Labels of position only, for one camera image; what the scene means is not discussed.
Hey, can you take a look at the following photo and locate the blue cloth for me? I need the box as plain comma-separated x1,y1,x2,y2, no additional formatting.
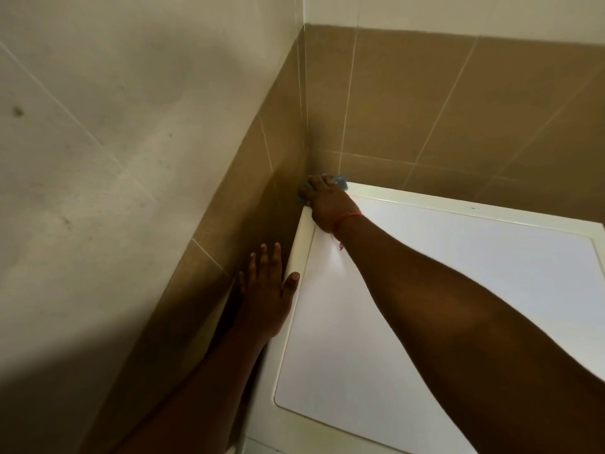
296,174,350,207

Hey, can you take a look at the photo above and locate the person's left forearm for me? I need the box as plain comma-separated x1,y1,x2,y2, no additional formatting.
111,325,271,454

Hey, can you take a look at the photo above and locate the white washing machine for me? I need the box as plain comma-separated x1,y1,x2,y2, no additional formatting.
226,182,605,454

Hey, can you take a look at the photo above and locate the person's left hand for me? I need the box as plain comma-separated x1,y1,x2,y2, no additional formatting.
234,242,301,344

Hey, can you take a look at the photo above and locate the person's right hand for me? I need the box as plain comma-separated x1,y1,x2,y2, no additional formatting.
298,174,363,235

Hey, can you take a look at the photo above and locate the person's right forearm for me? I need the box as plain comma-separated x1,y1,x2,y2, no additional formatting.
334,214,605,454

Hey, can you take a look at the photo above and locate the red thread wristband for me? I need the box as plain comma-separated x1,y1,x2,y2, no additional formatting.
331,211,366,252

